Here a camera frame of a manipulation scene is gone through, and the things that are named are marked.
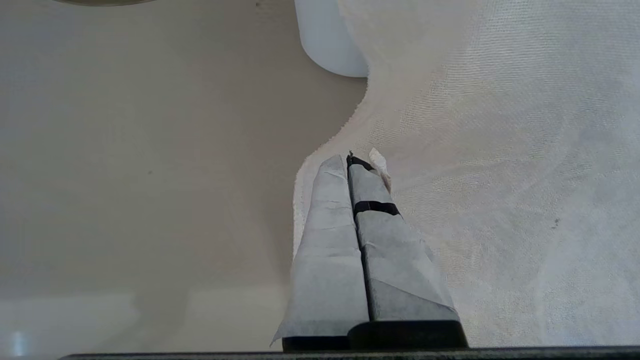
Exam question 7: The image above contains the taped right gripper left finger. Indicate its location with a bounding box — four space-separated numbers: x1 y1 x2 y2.
272 155 371 351

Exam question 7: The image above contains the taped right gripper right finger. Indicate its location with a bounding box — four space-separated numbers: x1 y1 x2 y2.
346 148 468 349

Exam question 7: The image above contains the white woven cloth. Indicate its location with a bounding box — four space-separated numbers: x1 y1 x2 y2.
292 0 640 348

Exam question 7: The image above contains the white cylindrical container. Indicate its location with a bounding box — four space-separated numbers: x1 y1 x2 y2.
293 0 370 78

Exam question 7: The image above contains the brown round counter ring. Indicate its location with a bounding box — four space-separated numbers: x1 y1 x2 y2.
52 0 158 7

